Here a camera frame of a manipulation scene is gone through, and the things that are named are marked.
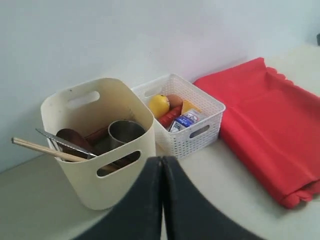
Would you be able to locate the yellow cheese wedge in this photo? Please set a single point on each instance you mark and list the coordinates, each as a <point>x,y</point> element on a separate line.
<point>187,106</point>

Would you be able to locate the yellow lemon with sticker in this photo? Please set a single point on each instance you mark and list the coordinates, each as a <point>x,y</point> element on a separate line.
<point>159,105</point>

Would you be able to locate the red scalloped table cloth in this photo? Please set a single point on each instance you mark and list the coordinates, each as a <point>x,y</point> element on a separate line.
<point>272,126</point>

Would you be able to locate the white perforated plastic basket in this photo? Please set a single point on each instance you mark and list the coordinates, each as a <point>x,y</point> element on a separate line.
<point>198,135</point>

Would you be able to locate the wooden chopstick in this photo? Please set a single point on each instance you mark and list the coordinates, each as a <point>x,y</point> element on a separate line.
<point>47,150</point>

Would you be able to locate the stainless steel cup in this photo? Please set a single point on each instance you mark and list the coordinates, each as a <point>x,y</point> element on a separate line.
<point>121,132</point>

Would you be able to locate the red toy sausage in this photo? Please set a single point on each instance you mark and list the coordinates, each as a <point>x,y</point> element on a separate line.
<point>167,119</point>

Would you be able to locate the dark wooden spoon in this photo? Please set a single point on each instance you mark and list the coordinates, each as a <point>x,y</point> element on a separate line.
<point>76,138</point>

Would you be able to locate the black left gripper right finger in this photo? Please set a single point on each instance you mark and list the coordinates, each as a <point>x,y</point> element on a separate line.
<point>188,214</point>

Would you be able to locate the blue white milk carton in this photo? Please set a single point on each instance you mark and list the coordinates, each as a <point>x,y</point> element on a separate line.
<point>186,120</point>

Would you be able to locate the stainless steel table knife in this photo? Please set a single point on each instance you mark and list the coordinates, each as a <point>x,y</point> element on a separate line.
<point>67,144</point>

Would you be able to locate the brown egg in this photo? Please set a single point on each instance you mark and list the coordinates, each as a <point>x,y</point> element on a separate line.
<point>174,100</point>

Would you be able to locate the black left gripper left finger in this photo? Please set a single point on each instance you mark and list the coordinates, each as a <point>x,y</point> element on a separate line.
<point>138,215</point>

